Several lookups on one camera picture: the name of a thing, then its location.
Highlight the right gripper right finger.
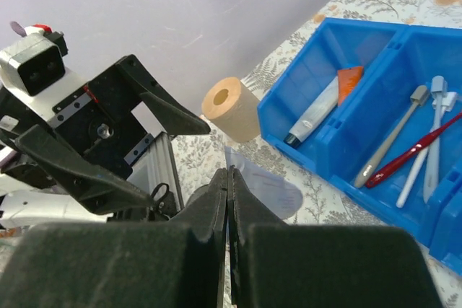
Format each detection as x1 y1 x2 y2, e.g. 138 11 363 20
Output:
227 167 443 307

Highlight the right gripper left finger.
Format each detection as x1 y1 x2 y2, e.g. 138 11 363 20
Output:
1 169 228 307

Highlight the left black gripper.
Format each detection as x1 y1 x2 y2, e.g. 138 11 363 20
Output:
14 54 211 214

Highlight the white toothbrush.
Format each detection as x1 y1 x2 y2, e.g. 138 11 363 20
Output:
396 92 458 208

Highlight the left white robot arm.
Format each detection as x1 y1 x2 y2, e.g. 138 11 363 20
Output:
1 50 210 229

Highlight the red toothbrush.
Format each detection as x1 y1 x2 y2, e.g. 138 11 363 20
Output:
365 113 461 189

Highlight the orange toothpaste tube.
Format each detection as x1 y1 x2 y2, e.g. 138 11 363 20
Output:
337 66 364 106

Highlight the grey toothbrush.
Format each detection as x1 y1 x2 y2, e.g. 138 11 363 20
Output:
354 85 430 188

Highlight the white tube green cap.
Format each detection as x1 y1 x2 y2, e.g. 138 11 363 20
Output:
284 76 339 148

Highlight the left blue divided bin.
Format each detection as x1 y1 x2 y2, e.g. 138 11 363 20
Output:
258 18 461 273

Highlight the floral table mat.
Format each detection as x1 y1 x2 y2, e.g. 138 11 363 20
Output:
173 0 461 307

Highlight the aluminium frame rail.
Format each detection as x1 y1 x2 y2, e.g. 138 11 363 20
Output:
123 132 184 221

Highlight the wooden ring roll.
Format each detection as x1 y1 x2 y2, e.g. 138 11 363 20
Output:
201 76 261 143

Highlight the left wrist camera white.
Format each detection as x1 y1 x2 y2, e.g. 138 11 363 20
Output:
1 21 91 128

